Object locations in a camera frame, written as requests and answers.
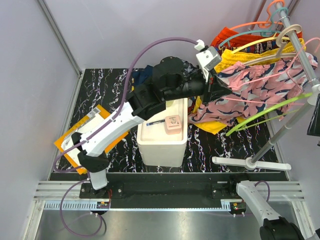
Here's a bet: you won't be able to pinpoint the teal hanger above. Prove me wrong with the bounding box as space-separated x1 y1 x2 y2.
219 14 283 47

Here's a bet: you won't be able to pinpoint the orange hanger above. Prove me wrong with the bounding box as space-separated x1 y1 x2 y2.
230 0 286 31

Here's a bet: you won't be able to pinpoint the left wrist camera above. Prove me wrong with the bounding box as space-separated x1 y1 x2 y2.
194 39 222 82

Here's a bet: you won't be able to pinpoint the dark red patterned shorts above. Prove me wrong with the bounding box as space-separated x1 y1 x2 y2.
215 40 278 73

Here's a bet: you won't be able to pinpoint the white foam box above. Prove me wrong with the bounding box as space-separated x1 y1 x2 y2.
136 98 188 168

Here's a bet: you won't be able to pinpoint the orange red shorts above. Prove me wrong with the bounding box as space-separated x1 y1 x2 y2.
211 27 264 49

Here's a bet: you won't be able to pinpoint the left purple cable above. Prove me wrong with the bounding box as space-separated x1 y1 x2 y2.
52 36 201 237

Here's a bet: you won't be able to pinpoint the orange spiral notebook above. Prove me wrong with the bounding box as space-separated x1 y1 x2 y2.
53 104 130 175

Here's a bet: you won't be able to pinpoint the beige hanger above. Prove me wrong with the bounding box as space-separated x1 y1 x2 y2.
244 24 302 66

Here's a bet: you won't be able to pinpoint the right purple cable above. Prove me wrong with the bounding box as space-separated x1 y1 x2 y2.
253 179 271 208

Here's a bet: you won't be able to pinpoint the purple cable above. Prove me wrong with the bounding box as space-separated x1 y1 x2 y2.
253 179 271 208
52 36 201 237

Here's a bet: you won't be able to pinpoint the pink white patterned shorts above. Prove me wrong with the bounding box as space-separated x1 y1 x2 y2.
188 58 308 126

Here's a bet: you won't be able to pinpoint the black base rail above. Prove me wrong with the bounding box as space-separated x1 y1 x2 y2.
49 172 251 201

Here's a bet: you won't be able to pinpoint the yellow shorts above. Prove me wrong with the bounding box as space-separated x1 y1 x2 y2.
189 42 296 135

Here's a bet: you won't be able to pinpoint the green hanger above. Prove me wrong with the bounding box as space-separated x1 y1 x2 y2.
225 92 312 136

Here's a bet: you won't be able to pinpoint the blue pen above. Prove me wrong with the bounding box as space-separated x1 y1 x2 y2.
146 119 165 126

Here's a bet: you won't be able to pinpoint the pink small box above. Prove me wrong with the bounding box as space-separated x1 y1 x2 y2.
164 115 182 135

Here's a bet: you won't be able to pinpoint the cream yellow hanger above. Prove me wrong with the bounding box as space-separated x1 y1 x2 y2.
231 36 289 54

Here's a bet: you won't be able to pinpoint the navy blue shorts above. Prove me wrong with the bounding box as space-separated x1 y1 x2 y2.
131 65 154 87

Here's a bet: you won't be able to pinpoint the dark leaf-pattern shorts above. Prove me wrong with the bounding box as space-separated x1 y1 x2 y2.
181 59 198 76

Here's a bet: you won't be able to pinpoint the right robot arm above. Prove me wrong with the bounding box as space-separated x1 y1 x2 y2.
227 174 304 240

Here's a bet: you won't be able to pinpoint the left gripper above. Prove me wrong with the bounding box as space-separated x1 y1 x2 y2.
163 65 233 106

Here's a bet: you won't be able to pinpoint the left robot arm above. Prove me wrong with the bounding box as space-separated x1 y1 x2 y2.
71 51 231 198

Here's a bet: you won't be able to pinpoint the pink hanger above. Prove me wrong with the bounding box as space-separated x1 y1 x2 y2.
243 37 320 83
220 58 308 104

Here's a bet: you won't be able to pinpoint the metal clothes rack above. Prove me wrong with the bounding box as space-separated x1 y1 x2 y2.
212 3 320 171

